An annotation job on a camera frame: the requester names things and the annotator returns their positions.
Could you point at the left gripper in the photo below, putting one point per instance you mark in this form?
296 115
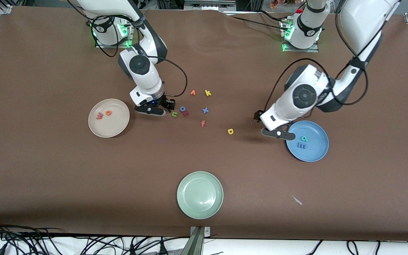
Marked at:
258 115

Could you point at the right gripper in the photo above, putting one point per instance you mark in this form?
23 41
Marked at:
164 102

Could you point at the green foam letter n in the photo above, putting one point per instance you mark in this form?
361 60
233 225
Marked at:
174 114

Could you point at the blue foam letter m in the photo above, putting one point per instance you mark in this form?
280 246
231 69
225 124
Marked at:
301 145

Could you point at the pink foam letter w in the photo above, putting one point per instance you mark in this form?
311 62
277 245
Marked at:
100 115

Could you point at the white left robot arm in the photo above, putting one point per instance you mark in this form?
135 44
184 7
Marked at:
360 21

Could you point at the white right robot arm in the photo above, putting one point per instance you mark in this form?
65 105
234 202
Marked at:
140 65

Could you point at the blue plate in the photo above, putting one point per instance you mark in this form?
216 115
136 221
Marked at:
312 145

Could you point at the beige brown plate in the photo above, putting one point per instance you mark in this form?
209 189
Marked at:
109 122

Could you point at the white paper scrap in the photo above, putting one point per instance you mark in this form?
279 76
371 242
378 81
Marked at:
297 200

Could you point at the pale green plate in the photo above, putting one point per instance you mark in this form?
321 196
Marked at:
200 195

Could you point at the black equipment rack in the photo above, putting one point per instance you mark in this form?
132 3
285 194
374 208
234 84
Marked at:
207 4

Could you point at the dried orange flowers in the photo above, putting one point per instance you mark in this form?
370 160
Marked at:
275 3

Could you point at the aluminium stand profile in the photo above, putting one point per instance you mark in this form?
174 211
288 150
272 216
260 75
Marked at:
197 242

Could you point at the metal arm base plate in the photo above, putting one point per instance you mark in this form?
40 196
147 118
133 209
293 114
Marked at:
130 44
301 50

